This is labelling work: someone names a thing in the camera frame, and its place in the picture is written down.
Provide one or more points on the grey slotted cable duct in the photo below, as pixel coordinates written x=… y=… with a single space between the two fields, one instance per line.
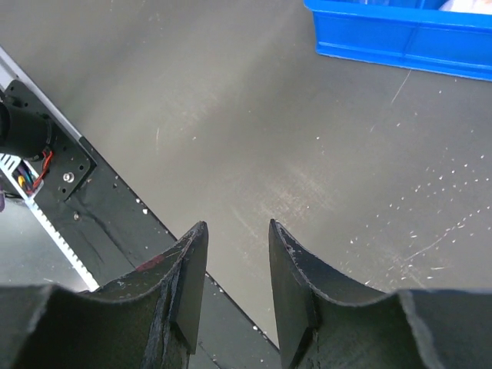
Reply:
x=8 y=165

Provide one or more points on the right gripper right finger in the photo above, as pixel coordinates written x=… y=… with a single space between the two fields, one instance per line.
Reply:
x=326 y=319

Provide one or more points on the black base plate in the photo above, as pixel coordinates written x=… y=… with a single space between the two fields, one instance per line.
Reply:
x=113 y=232

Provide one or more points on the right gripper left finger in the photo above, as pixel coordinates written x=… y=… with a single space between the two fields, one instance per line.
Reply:
x=148 y=318

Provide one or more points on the blue plastic divided bin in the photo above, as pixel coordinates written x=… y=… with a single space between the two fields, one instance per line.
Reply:
x=418 y=35

